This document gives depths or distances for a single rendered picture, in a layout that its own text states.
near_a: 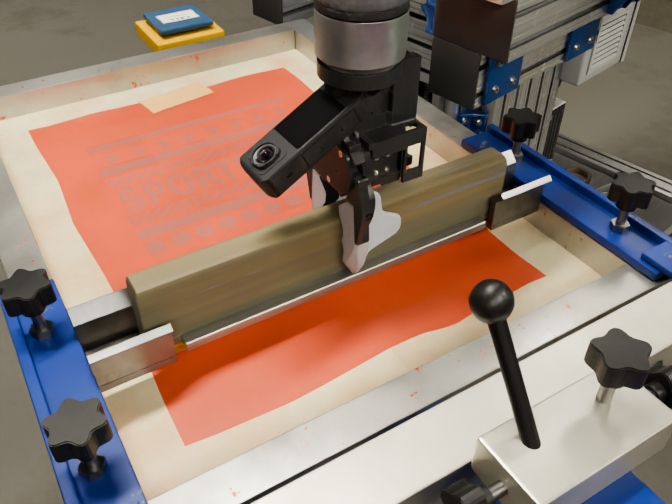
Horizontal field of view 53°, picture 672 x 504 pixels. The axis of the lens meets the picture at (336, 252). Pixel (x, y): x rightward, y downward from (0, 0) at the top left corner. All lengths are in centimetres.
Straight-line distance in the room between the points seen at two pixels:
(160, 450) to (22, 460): 129
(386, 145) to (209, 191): 34
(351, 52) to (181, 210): 38
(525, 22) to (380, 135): 47
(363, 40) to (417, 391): 29
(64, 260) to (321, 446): 39
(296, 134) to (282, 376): 22
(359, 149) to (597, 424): 28
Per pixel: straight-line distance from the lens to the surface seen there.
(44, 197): 92
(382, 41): 54
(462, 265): 76
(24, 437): 192
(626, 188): 73
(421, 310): 70
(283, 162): 56
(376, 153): 59
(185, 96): 110
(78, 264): 80
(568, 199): 80
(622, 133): 312
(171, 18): 135
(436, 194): 70
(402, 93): 60
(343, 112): 56
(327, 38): 55
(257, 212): 82
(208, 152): 95
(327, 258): 65
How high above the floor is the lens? 144
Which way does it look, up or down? 40 degrees down
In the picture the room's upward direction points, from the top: straight up
